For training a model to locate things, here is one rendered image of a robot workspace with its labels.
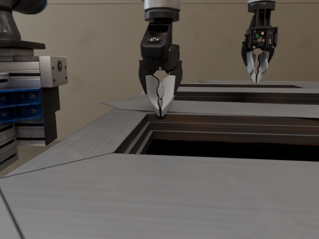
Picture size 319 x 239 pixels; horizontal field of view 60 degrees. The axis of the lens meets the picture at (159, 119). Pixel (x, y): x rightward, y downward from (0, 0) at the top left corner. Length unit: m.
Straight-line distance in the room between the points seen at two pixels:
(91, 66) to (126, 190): 3.17
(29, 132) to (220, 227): 0.78
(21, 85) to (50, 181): 0.64
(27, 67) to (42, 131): 0.19
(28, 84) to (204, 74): 2.63
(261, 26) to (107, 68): 2.69
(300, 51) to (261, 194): 3.41
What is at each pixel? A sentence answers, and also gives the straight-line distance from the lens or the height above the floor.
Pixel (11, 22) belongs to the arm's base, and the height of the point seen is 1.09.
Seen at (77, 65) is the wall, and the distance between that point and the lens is 3.44.
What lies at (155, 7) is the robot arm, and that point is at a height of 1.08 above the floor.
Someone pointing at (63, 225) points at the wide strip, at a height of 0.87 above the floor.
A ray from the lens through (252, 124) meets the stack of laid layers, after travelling 0.61.
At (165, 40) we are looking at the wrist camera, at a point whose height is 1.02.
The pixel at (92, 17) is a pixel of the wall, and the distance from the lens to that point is 3.42.
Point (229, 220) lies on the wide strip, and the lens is 0.22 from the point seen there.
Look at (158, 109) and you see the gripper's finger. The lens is 0.58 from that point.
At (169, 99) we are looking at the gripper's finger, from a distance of 0.58.
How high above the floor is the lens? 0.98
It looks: 12 degrees down
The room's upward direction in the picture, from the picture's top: straight up
